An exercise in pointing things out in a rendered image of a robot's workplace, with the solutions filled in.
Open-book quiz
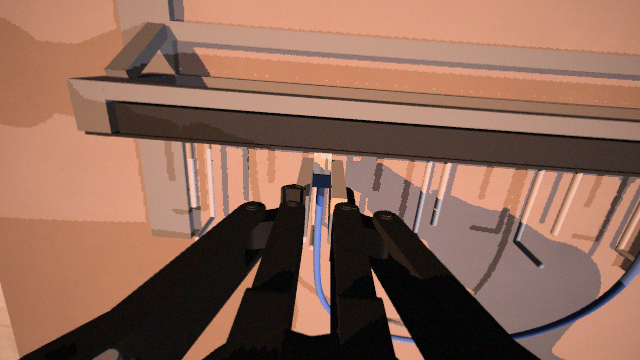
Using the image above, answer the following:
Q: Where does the blue patch cord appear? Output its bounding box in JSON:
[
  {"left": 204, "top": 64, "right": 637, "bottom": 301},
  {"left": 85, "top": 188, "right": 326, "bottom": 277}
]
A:
[{"left": 313, "top": 188, "right": 640, "bottom": 344}]

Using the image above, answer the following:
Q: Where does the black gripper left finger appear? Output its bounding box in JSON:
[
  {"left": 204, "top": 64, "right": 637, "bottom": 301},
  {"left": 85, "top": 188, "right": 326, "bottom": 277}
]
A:
[{"left": 18, "top": 157, "right": 314, "bottom": 360}]

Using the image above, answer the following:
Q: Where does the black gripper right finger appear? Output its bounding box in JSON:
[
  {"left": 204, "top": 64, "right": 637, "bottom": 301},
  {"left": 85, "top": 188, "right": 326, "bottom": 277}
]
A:
[{"left": 328, "top": 160, "right": 541, "bottom": 360}]

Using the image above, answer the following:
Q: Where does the peach and blue cable plug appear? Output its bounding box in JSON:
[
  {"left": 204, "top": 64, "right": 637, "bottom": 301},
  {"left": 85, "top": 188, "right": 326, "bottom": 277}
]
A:
[{"left": 312, "top": 152, "right": 332, "bottom": 188}]

